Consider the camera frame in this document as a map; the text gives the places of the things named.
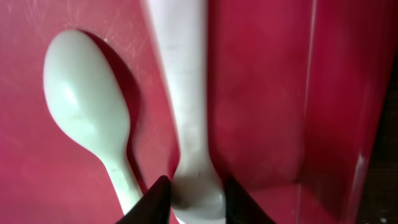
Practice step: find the red serving tray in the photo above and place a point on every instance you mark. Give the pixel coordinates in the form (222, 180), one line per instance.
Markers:
(295, 94)

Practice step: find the pink plastic fork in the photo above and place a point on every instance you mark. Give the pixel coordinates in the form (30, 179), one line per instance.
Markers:
(180, 29)

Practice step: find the white plastic spoon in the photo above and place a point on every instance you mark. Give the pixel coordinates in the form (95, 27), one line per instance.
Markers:
(87, 104)

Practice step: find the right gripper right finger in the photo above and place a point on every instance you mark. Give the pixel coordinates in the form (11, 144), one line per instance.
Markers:
(241, 208)

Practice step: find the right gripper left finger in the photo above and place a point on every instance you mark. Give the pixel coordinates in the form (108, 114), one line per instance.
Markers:
(154, 207)

